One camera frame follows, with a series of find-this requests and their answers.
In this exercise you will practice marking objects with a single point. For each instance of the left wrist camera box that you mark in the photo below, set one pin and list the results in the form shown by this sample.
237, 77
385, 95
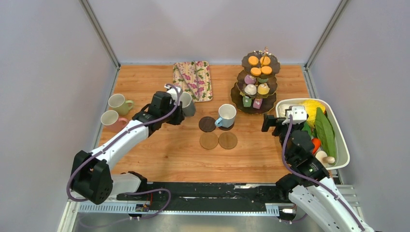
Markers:
174, 91

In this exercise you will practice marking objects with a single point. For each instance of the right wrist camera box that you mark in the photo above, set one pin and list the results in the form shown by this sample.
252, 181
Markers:
295, 114

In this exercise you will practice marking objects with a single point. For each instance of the white oval vegetable basin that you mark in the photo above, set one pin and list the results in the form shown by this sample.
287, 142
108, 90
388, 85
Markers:
342, 152

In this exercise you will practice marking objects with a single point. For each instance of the light blue handled mug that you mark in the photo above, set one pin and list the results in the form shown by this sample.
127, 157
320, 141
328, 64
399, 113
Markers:
227, 114

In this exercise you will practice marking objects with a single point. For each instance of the dark round wooden coaster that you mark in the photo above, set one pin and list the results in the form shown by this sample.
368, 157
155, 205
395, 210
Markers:
207, 124

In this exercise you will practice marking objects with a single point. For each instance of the green cake with panda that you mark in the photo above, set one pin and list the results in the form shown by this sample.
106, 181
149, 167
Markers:
247, 101

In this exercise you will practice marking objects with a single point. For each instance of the long dark green leaf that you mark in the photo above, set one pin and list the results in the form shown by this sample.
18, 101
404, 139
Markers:
325, 133

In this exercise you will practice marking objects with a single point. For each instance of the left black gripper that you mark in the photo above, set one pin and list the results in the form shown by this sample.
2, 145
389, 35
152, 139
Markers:
180, 117

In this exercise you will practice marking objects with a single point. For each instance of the floral rectangular tray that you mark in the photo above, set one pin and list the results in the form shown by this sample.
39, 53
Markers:
204, 81

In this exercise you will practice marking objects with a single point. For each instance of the light wooden coaster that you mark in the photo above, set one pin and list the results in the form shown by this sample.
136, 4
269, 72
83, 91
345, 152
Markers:
209, 140
228, 140

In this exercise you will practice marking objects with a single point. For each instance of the white round cake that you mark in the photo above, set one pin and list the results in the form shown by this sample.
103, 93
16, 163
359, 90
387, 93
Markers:
250, 89

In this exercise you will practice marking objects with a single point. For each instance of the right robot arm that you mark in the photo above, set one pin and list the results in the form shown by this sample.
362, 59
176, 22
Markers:
309, 184

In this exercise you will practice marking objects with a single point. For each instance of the napa cabbage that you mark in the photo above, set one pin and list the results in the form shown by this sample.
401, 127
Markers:
310, 105

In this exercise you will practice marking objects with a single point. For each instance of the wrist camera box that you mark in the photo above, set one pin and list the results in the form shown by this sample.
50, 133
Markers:
295, 114
174, 91

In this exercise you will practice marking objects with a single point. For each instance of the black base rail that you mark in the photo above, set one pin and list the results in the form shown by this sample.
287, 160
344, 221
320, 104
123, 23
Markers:
210, 197

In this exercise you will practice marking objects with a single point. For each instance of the grey handled mug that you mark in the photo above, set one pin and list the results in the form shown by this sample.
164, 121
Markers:
188, 107

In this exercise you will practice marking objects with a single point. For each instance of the yellow cupcake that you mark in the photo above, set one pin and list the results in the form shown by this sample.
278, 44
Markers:
263, 89

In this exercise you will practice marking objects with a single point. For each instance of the cream mug left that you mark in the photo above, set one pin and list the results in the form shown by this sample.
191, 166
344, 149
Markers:
112, 121

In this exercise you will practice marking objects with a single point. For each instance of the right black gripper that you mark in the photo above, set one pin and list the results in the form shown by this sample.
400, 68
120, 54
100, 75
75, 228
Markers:
269, 121

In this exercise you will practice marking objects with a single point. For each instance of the three-tier dark cake stand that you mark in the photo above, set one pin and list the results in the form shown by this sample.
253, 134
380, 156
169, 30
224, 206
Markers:
237, 91

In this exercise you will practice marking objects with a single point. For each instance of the cream mug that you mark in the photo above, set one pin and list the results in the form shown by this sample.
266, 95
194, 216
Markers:
112, 121
120, 104

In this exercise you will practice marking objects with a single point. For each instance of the green round cake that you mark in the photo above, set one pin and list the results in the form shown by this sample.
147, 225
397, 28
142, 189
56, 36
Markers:
260, 80

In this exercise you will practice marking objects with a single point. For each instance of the orange carrot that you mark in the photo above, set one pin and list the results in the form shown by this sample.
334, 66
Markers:
317, 144

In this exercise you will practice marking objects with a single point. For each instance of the purple cake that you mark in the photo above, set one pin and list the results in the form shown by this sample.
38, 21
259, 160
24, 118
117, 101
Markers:
250, 79

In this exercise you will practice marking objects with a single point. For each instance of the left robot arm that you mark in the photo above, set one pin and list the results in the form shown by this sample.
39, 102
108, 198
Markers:
91, 178

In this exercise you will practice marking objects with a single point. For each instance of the white mushroom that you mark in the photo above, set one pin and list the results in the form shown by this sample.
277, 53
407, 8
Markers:
324, 159

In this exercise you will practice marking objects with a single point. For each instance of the round biscuit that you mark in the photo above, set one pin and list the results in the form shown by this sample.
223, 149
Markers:
266, 70
255, 71
265, 60
253, 60

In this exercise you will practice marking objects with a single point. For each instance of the cream mug far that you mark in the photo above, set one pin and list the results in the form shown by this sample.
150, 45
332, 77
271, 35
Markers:
120, 104

